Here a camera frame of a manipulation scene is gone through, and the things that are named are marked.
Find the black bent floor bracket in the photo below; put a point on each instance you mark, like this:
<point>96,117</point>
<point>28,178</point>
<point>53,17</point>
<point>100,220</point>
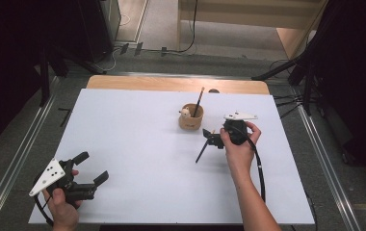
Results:
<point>65,115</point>

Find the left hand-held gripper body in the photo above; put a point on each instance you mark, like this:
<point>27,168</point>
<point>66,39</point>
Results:
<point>51,174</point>

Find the light wooden desk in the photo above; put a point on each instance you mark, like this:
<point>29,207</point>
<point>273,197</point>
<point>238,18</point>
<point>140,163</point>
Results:
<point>235,12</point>

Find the dark cabinet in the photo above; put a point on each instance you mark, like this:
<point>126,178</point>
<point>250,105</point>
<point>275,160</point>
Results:
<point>102,25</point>

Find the dark blue pencil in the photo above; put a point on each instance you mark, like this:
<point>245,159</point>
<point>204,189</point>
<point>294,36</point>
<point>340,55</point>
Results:
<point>203,150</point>

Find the wooden table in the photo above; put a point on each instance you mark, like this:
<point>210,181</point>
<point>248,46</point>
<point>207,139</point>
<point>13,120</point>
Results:
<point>158,83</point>

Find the black curtain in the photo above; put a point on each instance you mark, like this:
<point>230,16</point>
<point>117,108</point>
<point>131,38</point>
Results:
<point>7,64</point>
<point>357,80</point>

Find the white table board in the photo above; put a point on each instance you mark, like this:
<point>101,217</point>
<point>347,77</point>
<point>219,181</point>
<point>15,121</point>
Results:
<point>139,154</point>

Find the black metal stand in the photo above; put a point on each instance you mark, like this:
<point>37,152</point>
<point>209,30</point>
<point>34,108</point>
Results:
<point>300,70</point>
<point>44,80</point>

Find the small white plush toy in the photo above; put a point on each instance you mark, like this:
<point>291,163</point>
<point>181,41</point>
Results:
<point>186,112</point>

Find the person's left hand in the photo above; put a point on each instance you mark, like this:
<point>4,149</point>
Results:
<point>63,213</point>

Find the tan fabric pen holder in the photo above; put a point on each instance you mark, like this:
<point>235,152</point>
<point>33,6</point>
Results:
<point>190,123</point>

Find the person's right hand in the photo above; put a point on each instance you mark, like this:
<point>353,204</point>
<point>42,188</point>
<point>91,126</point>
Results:
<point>240,157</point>

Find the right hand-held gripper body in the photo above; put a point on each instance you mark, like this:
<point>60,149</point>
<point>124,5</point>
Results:
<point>237,130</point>

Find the metal floor rail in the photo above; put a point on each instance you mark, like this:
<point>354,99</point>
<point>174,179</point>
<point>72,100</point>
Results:
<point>328,166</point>
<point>14,166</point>

